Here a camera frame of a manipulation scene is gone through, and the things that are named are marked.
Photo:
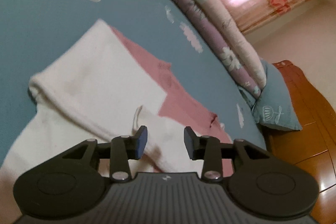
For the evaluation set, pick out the wooden headboard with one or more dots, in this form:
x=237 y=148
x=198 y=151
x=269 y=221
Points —
x=309 y=121

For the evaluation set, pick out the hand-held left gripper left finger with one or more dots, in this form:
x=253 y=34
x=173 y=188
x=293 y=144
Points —
x=140 y=144

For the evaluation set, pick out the blue pillow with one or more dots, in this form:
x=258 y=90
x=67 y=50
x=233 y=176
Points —
x=275 y=100

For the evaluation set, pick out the pink floral folded quilt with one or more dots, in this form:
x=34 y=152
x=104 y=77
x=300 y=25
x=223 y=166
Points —
x=204 y=16

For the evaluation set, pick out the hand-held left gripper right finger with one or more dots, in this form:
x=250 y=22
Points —
x=189 y=144

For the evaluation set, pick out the pink and white knit sweater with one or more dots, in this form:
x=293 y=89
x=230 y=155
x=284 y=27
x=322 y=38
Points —
x=92 y=77

